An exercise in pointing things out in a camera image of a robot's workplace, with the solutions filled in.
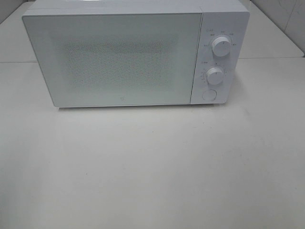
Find white microwave door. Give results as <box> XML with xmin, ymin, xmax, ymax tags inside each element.
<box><xmin>23</xmin><ymin>13</ymin><xmax>202</xmax><ymax>107</ymax></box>

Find white timer knob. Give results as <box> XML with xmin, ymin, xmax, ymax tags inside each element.
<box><xmin>206</xmin><ymin>67</ymin><xmax>224</xmax><ymax>85</ymax></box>

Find upper white power knob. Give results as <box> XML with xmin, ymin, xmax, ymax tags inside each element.
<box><xmin>211</xmin><ymin>34</ymin><xmax>232</xmax><ymax>57</ymax></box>

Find round white door button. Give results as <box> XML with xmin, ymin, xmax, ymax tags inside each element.
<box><xmin>202</xmin><ymin>90</ymin><xmax>217</xmax><ymax>101</ymax></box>

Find white microwave oven body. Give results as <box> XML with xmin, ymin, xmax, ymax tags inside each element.
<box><xmin>22</xmin><ymin>0</ymin><xmax>250</xmax><ymax>106</ymax></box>

